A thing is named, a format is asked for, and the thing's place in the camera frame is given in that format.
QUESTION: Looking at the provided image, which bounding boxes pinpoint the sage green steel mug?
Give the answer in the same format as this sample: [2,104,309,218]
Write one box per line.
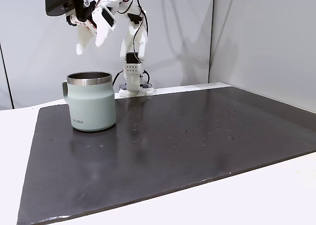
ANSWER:
[61,72,117,133]

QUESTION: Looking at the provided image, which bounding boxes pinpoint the black table mat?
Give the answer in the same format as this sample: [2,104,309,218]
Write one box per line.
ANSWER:
[16,85,316,225]

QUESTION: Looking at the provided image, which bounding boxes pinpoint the red white servo wire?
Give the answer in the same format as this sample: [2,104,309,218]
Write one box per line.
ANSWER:
[116,0,135,15]

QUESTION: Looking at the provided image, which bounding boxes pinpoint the black camera cable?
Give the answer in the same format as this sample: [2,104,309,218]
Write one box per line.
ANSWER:
[132,0,149,63]

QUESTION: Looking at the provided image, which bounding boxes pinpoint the black camera box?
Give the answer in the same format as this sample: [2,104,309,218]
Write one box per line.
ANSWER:
[44,0,87,17]

